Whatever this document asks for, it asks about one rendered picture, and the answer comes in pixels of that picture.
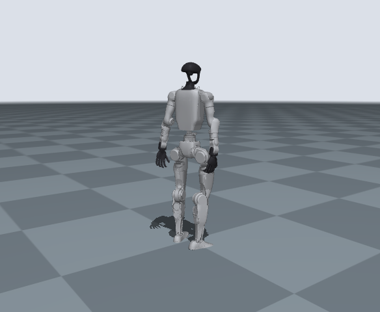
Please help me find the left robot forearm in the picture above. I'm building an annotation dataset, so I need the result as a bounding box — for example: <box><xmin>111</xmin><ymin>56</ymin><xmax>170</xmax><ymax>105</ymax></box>
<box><xmin>159</xmin><ymin>122</ymin><xmax>170</xmax><ymax>148</ymax></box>

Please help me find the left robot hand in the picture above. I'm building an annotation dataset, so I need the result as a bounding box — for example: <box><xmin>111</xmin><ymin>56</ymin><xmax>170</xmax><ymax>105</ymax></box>
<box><xmin>156</xmin><ymin>142</ymin><xmax>170</xmax><ymax>168</ymax></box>

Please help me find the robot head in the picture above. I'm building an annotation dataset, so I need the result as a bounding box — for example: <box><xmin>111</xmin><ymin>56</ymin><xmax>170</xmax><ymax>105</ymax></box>
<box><xmin>181</xmin><ymin>62</ymin><xmax>201</xmax><ymax>90</ymax></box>

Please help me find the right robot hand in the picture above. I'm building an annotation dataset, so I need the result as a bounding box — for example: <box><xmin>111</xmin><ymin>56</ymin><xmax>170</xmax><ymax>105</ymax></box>
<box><xmin>203</xmin><ymin>147</ymin><xmax>218</xmax><ymax>174</ymax></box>

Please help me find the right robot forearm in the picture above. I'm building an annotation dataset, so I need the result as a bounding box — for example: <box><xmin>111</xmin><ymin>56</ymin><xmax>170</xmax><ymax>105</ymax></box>
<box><xmin>208</xmin><ymin>118</ymin><xmax>220</xmax><ymax>154</ymax></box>

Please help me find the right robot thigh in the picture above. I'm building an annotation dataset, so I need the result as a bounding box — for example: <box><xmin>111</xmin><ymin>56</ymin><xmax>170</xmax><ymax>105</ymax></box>
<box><xmin>192</xmin><ymin>147</ymin><xmax>214</xmax><ymax>205</ymax></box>

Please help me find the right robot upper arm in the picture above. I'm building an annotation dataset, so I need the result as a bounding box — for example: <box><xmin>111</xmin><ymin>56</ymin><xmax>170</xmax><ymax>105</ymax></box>
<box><xmin>199</xmin><ymin>91</ymin><xmax>220</xmax><ymax>127</ymax></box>

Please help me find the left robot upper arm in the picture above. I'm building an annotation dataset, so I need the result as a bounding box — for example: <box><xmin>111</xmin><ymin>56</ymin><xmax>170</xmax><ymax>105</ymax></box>
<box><xmin>163</xmin><ymin>91</ymin><xmax>176</xmax><ymax>126</ymax></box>

